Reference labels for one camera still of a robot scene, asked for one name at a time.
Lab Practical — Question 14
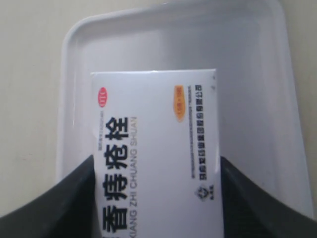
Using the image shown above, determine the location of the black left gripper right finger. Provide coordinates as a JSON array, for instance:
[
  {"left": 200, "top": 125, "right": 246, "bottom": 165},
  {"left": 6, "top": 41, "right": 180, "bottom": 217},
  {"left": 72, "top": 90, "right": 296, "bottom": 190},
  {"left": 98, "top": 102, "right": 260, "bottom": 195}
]
[{"left": 220, "top": 157, "right": 317, "bottom": 238}]

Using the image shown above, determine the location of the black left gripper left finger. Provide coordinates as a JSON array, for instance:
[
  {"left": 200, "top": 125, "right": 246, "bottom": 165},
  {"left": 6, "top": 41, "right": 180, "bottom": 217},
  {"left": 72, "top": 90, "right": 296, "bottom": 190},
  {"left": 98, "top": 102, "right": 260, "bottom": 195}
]
[{"left": 0, "top": 156, "right": 102, "bottom": 238}]

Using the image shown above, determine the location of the white red medicine box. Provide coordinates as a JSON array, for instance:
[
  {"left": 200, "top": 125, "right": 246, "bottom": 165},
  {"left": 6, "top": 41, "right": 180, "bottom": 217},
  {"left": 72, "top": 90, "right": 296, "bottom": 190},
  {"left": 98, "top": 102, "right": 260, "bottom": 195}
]
[{"left": 91, "top": 69, "right": 224, "bottom": 238}]

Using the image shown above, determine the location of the white plastic tray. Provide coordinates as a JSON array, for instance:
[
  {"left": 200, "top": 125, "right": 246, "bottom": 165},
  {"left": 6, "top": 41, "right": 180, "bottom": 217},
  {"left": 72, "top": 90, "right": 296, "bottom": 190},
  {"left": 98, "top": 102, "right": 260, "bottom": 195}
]
[{"left": 56, "top": 0, "right": 315, "bottom": 218}]

